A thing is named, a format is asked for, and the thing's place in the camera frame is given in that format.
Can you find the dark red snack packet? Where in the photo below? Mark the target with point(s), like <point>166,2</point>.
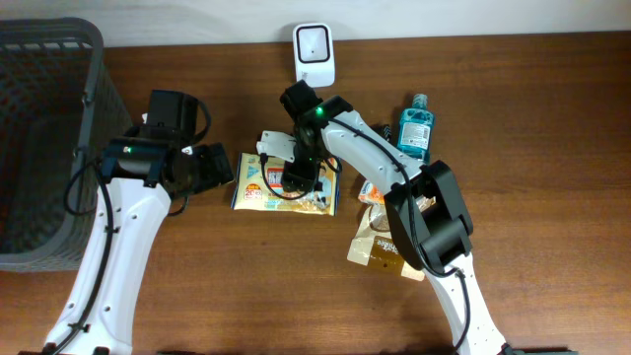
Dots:
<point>385,132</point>

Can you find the yellow snack bag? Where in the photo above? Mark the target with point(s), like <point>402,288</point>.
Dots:
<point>252,193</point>

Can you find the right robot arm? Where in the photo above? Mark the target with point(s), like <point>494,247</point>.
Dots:
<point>429,223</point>

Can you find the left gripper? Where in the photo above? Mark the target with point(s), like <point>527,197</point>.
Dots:
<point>214,166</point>

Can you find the orange snack packet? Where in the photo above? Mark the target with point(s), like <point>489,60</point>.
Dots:
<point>369,194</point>

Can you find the beige cookie pouch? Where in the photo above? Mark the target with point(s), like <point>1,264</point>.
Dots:
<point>373,245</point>

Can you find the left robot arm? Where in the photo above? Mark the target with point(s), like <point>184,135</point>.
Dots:
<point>139,175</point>

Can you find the white barcode scanner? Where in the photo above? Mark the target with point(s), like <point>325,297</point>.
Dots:
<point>314,54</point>

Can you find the grey plastic mesh basket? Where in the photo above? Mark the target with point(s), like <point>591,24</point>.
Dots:
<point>59,109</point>

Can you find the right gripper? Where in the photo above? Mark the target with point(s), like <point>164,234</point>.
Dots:
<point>302,176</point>

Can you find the teal mouthwash bottle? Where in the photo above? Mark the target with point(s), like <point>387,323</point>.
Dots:
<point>416,125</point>

